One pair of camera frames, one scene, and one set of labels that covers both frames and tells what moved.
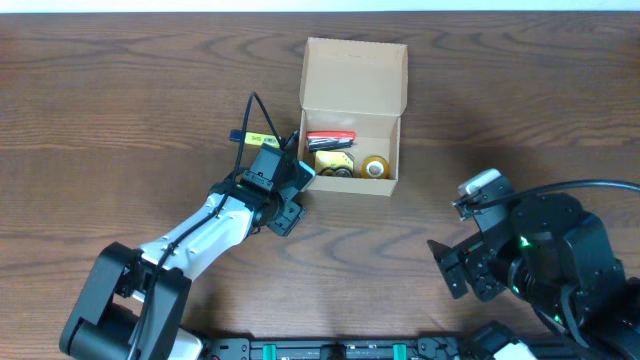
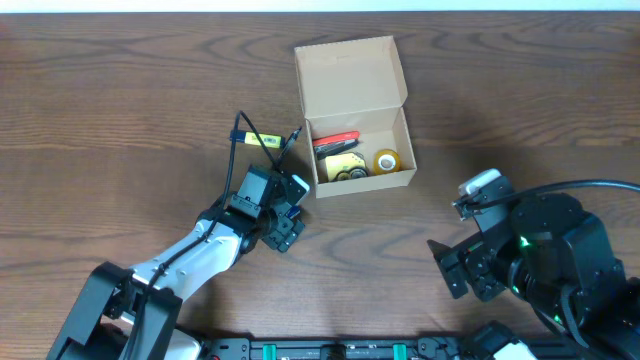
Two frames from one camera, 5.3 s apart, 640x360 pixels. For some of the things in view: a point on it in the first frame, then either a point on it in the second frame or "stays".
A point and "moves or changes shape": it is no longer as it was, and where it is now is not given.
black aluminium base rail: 367,349 stays
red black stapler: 330,140 moves or changes shape
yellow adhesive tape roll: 375,167 to 386,161
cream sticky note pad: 327,158 to 342,162
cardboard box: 349,86 moves or changes shape
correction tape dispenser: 340,171 to 352,173
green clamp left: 269,351 stays
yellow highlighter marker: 254,138 stays
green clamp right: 399,351 stays
